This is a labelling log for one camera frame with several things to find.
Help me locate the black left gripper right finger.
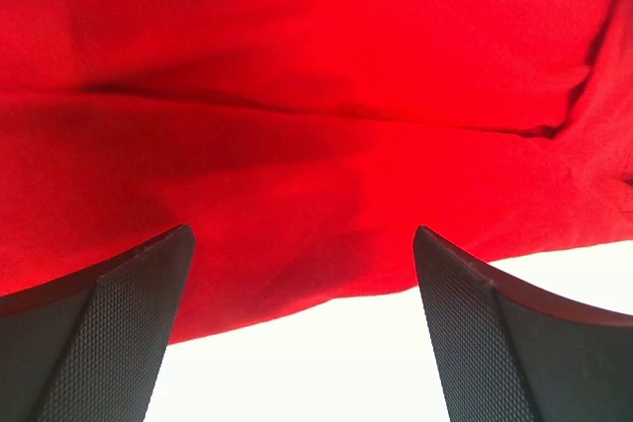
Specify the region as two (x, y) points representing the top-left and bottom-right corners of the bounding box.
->
(413, 226), (632, 422)

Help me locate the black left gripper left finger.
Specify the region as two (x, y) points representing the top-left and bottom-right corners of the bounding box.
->
(1, 225), (195, 421)

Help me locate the red t shirt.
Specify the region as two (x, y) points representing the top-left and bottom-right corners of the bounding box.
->
(1, 0), (632, 342)

